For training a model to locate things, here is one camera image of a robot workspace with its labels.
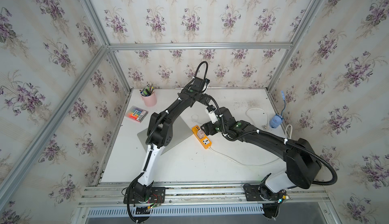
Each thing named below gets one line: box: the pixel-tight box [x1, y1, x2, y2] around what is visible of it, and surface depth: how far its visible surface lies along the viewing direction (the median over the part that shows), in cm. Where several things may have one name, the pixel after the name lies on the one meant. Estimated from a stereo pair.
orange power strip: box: [191, 125, 212, 149], surface depth 91 cm
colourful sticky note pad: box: [124, 105, 149, 124], surface depth 106 cm
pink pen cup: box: [140, 91, 158, 107], surface depth 108 cm
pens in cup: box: [139, 81, 155, 97], surface depth 105 cm
